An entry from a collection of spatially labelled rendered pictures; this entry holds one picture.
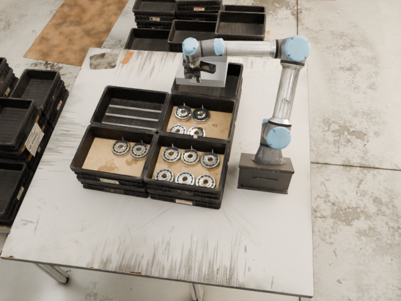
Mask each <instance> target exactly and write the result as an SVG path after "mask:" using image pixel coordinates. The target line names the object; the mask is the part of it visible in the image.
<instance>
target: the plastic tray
mask: <svg viewBox="0 0 401 301"><path fill-rule="evenodd" d="M183 59H184V53H181V58H180V62H179V65H178V69H177V74H176V77H175V79H176V84H183V85H201V86H210V87H225V83H226V75H227V67H228V63H229V57H228V56H208V57H200V60H201V61H203V62H207V63H212V64H215V65H216V72H215V73H214V74H211V73H207V72H203V71H201V79H200V81H201V83H200V84H197V83H194V82H190V81H189V80H191V79H185V77H184V66H183ZM192 79H193V78H192Z"/></svg>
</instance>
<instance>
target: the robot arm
mask: <svg viewBox="0 0 401 301"><path fill-rule="evenodd" d="M182 47H183V53H184V59H183V66H184V77H185V76H186V77H185V79H191V80H189V81H190V82H194V83H197V84H200V83H201V71H203V72H207V73H211V74H214V73H215V72H216V65H215V64H212V63H207V62H203V61H201V60H200V57H208V56H248V57H271V58H272V59H280V64H281V66H282V71H281V75H280V81H279V86H278V90H277V96H276V101H275V104H274V110H273V116H272V117H271V118H269V119H267V118H264V119H263V121H262V123H261V125H262V126H261V137H260V146H259V148H258V150H257V153H256V154H255V160H257V161H259V162H263V163H268V164H280V163H283V155H282V149H284V148H286V147H287V146H288V145H289V144H290V142H291V127H292V122H291V121H290V117H291V112H292V106H293V103H294V97H295V92H296V89H297V84H298V79H299V75H300V70H301V69H302V68H304V66H305V63H306V58H307V57H308V56H309V54H310V50H311V46H310V43H309V41H308V40H307V39H306V38H305V37H303V36H299V35H294V36H291V37H288V38H284V39H274V40H272V41H223V39H222V38H218V39H217V38H215V39H209V40H205V41H197V40H196V39H194V38H187V39H185V40H184V42H183V46H182ZM192 78H193V79H192Z"/></svg>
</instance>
